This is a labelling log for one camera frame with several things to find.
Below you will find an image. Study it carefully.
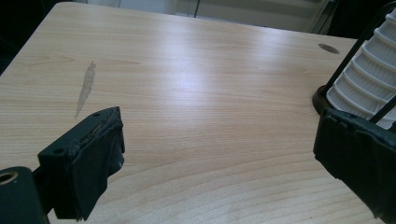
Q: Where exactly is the stack of blue white paper cups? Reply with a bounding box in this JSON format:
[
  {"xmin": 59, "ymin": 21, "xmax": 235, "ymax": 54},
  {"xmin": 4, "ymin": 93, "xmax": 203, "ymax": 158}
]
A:
[{"xmin": 325, "ymin": 7, "xmax": 396, "ymax": 131}]

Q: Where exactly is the dark round table grommet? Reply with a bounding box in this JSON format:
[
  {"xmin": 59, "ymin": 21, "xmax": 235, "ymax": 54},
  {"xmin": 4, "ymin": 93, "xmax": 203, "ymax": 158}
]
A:
[{"xmin": 318, "ymin": 43, "xmax": 341, "ymax": 55}]

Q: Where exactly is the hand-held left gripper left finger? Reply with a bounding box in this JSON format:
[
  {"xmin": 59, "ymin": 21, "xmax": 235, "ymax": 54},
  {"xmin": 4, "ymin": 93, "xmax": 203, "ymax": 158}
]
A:
[{"xmin": 36, "ymin": 105, "xmax": 126, "ymax": 222}]

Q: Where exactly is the dark brown wire cup holder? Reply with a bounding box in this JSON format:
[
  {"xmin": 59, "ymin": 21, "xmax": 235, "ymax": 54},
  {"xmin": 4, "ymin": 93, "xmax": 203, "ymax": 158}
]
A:
[{"xmin": 311, "ymin": 0, "xmax": 396, "ymax": 125}]

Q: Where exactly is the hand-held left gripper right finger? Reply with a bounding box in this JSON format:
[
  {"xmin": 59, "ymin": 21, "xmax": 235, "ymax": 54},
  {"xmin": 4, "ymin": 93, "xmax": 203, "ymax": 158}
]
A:
[{"xmin": 312, "ymin": 106, "xmax": 396, "ymax": 224}]

